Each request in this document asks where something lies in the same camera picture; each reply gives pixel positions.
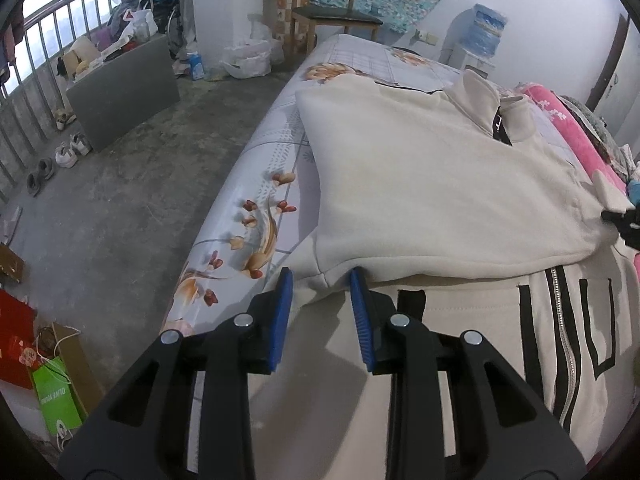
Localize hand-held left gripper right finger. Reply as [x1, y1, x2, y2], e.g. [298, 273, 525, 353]
[349, 267, 586, 480]

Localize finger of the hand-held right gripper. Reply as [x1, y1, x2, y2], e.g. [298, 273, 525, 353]
[602, 207, 640, 250]

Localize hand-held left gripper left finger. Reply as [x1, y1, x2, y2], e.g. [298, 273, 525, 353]
[57, 266, 294, 480]

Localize cream jacket with black stripes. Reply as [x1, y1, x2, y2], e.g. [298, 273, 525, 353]
[250, 69, 640, 480]

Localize grey crumpled clothes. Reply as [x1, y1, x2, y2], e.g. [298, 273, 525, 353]
[565, 95, 640, 181]

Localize pink floral blanket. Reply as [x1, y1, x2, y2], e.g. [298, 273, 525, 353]
[520, 84, 640, 196]

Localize floral bed sheet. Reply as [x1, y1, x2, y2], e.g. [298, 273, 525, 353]
[160, 34, 576, 341]

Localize brown paper bag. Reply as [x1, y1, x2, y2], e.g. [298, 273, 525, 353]
[37, 322, 103, 416]

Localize white water dispenser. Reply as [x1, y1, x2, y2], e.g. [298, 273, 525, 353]
[440, 42, 496, 78]

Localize green paper bag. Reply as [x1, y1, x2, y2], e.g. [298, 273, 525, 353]
[31, 355, 83, 436]

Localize white plastic bag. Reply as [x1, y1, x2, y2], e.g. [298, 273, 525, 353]
[220, 40, 273, 80]

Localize red paper bag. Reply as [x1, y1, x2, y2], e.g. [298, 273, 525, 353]
[0, 290, 38, 391]

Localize grey board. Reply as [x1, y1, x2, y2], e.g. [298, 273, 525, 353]
[66, 35, 181, 152]

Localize brown cardboard box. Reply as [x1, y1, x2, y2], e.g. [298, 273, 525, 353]
[0, 245, 28, 282]

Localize wooden chair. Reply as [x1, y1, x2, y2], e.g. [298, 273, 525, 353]
[289, 0, 383, 53]

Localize metal railing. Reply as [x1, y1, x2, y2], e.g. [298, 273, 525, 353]
[0, 0, 126, 201]

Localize white handled bag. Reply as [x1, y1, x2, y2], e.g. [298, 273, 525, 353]
[125, 7, 158, 43]

